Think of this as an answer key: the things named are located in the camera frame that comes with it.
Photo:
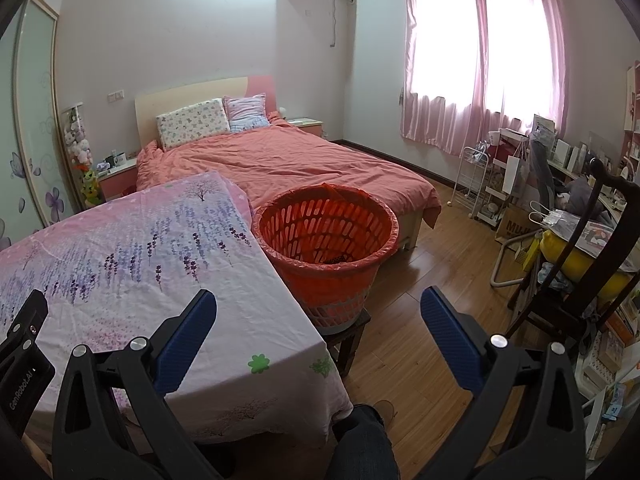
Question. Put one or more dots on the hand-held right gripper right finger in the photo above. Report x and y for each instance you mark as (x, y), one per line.
(450, 340)

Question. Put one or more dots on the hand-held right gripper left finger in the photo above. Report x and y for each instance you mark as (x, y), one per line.
(185, 345)

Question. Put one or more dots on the orange plastic laundry basket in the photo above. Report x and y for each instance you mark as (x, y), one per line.
(335, 317)

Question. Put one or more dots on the person's brown shoe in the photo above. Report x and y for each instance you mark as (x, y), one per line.
(386, 410)

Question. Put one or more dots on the dark wooden stool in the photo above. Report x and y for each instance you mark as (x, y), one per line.
(350, 342)

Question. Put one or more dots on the brown cardboard box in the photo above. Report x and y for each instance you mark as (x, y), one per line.
(512, 230)

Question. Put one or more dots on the person's jeans leg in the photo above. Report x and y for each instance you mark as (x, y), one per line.
(362, 447)

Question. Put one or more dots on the yellow plastic basin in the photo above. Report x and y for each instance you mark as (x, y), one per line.
(562, 250)

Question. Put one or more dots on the white shelf trolley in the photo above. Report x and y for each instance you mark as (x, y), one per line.
(492, 200)

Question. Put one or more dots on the pile of boxes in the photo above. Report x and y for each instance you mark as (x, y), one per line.
(607, 375)

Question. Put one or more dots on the dark wooden chair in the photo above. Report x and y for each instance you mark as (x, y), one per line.
(585, 230)

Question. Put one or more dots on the pink nightstand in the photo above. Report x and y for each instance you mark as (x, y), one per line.
(116, 182)
(305, 127)

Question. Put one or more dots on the white paper bag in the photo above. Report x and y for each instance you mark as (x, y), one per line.
(513, 175)

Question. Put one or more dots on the green plush toy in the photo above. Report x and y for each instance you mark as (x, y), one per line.
(90, 185)

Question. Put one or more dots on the grey office chair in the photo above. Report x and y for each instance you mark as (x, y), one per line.
(544, 172)

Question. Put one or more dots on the white mug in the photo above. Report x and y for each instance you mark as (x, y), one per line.
(120, 158)

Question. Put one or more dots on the coral pink duvet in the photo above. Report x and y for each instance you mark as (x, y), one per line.
(290, 165)

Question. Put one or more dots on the pink curtain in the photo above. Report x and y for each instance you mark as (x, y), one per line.
(437, 120)
(532, 125)

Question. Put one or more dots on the white floral pillow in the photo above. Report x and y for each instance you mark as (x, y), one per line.
(192, 122)

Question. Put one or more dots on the hanging plush toy organizer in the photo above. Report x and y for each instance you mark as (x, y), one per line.
(77, 135)

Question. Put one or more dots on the pink striped pillow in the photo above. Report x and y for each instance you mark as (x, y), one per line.
(247, 112)

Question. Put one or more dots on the beige and pink headboard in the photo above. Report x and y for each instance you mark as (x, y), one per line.
(185, 92)

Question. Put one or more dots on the frosted glass sliding wardrobe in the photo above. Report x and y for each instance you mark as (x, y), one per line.
(35, 110)

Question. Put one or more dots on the white air conditioner pipe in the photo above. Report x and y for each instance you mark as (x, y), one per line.
(333, 25)

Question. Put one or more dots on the white tube frame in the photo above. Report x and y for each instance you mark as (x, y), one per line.
(500, 267)

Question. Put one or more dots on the light wooden bed frame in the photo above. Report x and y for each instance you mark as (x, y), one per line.
(411, 230)

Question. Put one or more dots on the white picture frame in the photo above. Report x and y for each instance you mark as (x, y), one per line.
(544, 130)

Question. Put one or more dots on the white wall switch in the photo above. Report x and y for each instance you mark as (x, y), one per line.
(115, 95)

